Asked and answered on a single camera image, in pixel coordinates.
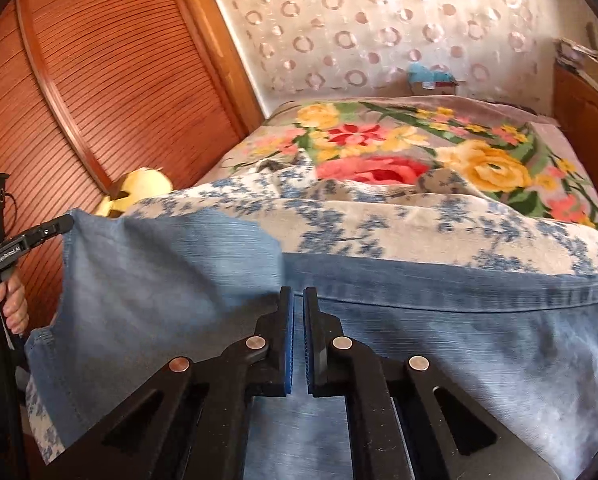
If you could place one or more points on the circle-patterned sheer wall curtain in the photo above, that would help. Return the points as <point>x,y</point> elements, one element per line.
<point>389,20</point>

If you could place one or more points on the blue floral white quilt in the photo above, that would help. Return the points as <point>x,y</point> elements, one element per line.
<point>404,225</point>

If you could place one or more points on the person's left hand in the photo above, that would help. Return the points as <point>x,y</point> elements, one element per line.
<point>15,305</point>

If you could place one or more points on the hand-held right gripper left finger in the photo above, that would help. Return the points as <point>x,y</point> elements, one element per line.
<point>289,350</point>

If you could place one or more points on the yellow plush toy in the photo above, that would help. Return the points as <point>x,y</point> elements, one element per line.
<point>139,187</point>

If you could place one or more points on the blue denim pants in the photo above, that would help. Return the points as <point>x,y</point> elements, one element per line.
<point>429,335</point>

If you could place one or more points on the stack of papers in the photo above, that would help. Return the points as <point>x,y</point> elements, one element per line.
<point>574,50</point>

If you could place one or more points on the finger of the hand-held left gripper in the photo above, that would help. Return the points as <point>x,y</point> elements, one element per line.
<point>49,230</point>

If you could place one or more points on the colourful flower blanket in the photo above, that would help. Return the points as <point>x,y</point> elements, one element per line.
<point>379,140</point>

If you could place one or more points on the wooden low cabinet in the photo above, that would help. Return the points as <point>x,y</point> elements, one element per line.
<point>589,125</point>

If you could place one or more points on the cardboard box with blue cloth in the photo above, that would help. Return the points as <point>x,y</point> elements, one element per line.
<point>429,77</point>

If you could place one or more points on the wooden slatted wardrobe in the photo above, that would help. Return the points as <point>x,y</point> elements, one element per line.
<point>104,60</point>

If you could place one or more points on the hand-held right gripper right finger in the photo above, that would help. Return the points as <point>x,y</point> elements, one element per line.
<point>307,350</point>

